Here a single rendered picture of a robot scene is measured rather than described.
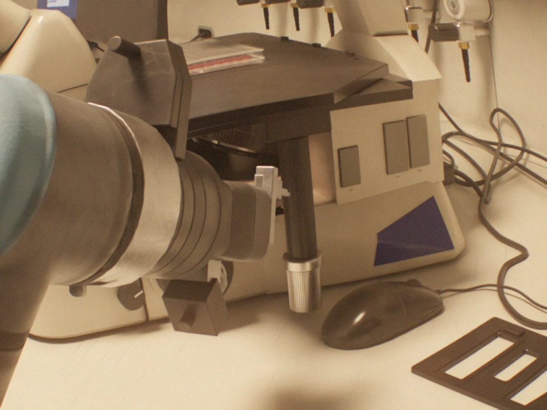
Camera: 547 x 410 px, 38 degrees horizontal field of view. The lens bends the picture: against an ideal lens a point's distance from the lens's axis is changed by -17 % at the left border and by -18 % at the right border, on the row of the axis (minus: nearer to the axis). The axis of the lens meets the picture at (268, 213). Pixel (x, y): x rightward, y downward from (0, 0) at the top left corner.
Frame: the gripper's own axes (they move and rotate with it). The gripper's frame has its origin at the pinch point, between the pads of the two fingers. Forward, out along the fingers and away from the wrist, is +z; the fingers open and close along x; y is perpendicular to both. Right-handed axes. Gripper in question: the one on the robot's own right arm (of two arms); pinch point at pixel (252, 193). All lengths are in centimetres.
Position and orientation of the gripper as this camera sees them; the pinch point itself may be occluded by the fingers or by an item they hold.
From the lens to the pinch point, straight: 66.0
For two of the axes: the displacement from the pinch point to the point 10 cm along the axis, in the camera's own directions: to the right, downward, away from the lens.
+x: 9.4, 0.4, -3.4
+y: -0.6, 10.0, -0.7
